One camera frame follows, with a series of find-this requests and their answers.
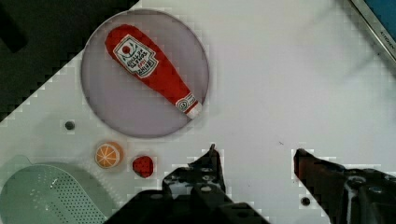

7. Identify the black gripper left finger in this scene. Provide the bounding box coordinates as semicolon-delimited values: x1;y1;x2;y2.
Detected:
162;144;226;199

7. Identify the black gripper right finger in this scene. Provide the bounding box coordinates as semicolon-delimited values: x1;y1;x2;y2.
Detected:
293;148;396;224

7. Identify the red strawberry toy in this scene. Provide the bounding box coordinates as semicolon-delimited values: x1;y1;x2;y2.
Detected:
132;156;154;178

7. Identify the orange slice toy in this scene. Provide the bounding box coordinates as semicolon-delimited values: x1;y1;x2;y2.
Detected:
94;142;124;169

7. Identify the red plush ketchup bottle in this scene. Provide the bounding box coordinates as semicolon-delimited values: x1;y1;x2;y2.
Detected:
105;24;202;119

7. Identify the green oval colander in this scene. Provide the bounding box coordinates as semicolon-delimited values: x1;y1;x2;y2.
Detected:
0;156;115;224

